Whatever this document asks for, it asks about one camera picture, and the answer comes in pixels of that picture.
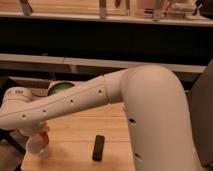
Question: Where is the orange pepper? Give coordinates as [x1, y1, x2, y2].
[40, 132, 49, 145]

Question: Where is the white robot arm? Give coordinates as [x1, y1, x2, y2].
[0, 65, 200, 171]

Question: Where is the white ceramic cup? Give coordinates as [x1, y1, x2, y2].
[26, 134, 51, 158]

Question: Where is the green round bowl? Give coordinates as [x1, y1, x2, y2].
[47, 82, 74, 96]

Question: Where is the black rectangular block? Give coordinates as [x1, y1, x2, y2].
[92, 135, 105, 161]

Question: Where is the dark chair back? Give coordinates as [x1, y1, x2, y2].
[187, 59, 213, 171]

